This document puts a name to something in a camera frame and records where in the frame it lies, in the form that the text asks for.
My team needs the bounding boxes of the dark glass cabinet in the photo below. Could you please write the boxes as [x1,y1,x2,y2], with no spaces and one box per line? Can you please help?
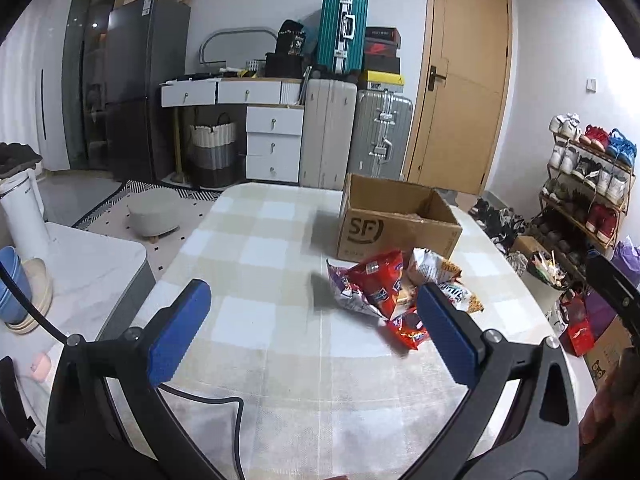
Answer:
[62,0,115,170]

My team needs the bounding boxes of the red snack bag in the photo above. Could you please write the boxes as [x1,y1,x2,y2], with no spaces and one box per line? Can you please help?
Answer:
[346,249,404,318]

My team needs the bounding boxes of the silver suitcase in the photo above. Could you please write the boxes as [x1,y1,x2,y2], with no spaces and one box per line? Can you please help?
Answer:
[347,90,413,180]

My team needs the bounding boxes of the white drawer desk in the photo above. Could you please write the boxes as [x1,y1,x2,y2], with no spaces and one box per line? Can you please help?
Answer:
[160,78,304,183]

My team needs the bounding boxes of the red cookie packet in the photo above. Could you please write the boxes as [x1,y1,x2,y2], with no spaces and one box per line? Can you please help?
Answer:
[386,307,430,350]

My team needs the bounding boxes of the woven laundry basket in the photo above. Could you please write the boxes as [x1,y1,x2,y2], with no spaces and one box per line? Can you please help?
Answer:
[188,112,238,188]

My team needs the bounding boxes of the wooden door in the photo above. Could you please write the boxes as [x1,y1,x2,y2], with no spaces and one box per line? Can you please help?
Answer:
[404,0,512,195]

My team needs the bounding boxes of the wooden shoe rack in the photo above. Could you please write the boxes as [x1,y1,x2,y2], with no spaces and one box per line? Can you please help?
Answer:
[532,113,638,281]

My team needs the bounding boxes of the brown SF cardboard box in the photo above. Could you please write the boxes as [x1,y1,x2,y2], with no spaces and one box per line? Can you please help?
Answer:
[336,174,462,262]

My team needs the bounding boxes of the stacked shoe boxes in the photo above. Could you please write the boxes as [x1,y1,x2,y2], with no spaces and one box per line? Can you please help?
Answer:
[358,26,405,93]

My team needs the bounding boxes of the black refrigerator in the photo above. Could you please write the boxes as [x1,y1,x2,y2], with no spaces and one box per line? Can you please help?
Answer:
[104,0,190,183]

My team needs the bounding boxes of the black cable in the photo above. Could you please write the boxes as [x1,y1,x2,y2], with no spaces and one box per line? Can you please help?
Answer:
[0,261,248,480]

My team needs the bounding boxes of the silver orange chip bag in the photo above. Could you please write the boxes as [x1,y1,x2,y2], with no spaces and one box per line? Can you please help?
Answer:
[406,248,462,286]

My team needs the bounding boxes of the white appliance with dark cloth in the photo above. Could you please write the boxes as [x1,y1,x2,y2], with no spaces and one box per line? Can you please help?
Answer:
[0,142,51,260]

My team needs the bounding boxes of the person's right hand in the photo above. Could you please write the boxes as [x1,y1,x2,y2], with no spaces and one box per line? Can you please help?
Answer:
[579,348,639,451]

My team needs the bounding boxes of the beige suitcase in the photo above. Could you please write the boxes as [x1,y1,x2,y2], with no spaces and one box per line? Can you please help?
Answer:
[299,79,357,191]

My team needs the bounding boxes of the teal suitcase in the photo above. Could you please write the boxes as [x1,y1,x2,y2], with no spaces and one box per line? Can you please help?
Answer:
[317,0,369,75]

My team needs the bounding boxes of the white marble side table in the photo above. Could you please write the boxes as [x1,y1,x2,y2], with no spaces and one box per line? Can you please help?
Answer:
[1,223,155,462]

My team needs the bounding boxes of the black bag on desk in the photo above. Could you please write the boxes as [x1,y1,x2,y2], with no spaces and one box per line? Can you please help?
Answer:
[265,20,306,79]

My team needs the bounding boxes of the grey round stool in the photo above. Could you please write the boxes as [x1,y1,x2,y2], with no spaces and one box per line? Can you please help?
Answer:
[127,188,181,243]

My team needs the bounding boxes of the checkered beige tablecloth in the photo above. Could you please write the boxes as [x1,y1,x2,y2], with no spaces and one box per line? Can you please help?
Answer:
[29,181,597,480]

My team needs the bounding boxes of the purple candy bag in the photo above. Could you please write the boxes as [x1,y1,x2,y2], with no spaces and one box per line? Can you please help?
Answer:
[326,262,385,320]

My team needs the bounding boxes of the purple gift bag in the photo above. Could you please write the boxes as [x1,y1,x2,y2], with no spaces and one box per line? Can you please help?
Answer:
[586,237,639,338]

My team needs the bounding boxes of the blue bowl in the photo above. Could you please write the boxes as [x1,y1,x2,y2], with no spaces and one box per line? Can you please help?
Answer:
[0,245,34,326]

